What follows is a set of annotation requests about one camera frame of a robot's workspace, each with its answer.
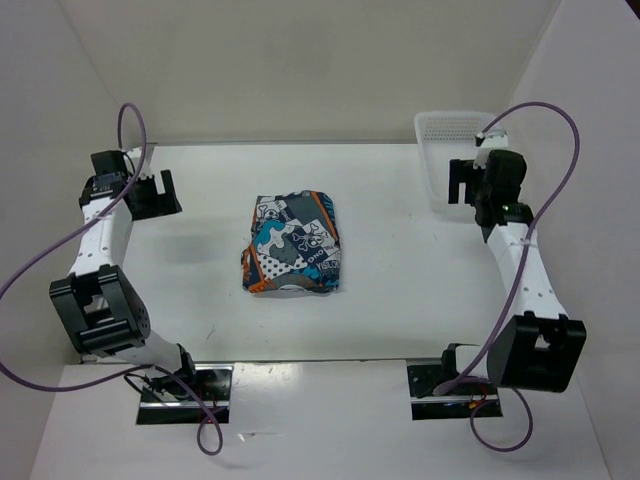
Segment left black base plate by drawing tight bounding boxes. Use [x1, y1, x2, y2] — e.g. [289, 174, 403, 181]
[135, 364, 233, 426]

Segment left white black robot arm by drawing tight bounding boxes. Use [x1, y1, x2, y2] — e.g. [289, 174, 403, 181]
[49, 150, 200, 400]

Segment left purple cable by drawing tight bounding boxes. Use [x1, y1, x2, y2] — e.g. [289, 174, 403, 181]
[0, 102, 231, 457]

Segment white perforated plastic basket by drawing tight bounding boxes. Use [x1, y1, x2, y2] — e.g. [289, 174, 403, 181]
[414, 111, 507, 223]

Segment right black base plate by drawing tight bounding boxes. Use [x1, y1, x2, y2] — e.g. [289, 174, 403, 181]
[407, 358, 503, 421]

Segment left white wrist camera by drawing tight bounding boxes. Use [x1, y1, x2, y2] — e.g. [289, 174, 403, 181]
[127, 144, 154, 181]

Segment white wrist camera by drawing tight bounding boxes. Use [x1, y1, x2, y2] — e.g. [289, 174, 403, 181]
[127, 144, 154, 181]
[474, 128, 509, 169]

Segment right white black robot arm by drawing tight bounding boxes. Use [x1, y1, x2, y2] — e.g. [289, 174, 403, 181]
[433, 149, 587, 396]

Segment colourful patterned shorts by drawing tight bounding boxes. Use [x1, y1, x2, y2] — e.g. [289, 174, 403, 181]
[241, 190, 342, 294]

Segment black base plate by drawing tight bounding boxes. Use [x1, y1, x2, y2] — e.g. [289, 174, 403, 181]
[135, 364, 233, 426]
[407, 358, 503, 421]

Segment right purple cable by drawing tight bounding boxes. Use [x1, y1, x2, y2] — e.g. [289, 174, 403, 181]
[432, 101, 582, 453]

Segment purple cable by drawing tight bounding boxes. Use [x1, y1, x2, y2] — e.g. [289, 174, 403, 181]
[432, 101, 582, 453]
[0, 102, 231, 457]

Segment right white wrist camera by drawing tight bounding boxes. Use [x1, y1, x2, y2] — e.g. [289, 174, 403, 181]
[474, 128, 509, 169]

